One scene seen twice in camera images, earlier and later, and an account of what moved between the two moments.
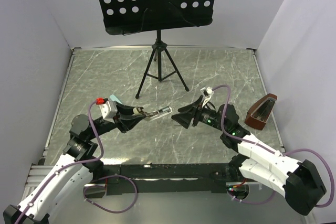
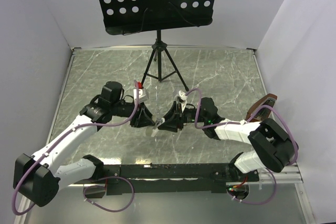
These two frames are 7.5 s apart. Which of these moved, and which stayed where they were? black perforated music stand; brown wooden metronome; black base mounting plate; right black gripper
Moved: right black gripper
Stayed: black perforated music stand; brown wooden metronome; black base mounting plate
